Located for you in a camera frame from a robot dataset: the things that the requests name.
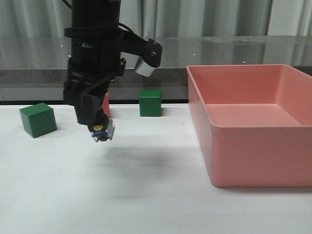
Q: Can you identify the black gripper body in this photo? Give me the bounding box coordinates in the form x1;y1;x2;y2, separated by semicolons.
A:
63;34;125;107

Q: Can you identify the yellow push button switch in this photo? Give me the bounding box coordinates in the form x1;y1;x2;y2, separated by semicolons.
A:
88;118;115;142

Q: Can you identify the pink plastic bin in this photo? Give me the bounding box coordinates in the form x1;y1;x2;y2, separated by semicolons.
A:
187;64;312;187

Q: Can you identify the right green wooden cube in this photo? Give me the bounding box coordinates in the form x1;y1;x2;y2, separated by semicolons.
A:
139;90;162;117

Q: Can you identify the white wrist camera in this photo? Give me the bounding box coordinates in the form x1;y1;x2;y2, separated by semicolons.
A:
135;57;155;77

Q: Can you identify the grey curtain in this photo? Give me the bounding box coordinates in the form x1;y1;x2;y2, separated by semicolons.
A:
0;0;312;38

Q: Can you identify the green wooden cube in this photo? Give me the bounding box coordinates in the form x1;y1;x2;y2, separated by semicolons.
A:
19;103;57;138
139;90;162;117

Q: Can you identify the pink wooden cube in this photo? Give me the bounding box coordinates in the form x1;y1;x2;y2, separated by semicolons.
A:
102;93;111;117

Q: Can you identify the left green wooden cube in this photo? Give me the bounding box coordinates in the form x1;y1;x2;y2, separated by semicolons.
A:
19;103;57;138

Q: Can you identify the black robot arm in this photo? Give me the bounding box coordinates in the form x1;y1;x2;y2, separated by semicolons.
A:
63;0;126;132

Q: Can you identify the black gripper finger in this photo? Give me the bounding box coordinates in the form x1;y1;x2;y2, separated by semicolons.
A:
76;94;102;126
96;107;109;128

